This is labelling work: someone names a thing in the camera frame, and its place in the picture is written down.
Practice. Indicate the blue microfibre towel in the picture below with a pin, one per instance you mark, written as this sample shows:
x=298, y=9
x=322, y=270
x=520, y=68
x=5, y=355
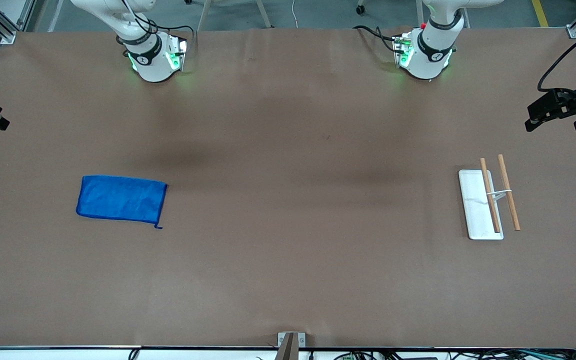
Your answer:
x=118, y=197

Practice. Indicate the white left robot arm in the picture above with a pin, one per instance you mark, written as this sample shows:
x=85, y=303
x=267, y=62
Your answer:
x=430, y=60

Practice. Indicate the arm base connector panel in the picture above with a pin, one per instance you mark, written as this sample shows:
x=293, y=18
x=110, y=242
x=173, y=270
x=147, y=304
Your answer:
x=403, y=50
x=177, y=55

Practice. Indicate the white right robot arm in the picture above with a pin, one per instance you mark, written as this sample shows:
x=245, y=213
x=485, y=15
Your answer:
x=153, y=67

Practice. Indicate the black caster wheel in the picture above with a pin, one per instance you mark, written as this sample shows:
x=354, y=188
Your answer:
x=361, y=9

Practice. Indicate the table cover sheet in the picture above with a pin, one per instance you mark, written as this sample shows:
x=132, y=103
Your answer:
x=288, y=275

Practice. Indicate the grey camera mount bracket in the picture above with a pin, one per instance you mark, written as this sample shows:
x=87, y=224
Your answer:
x=290, y=345

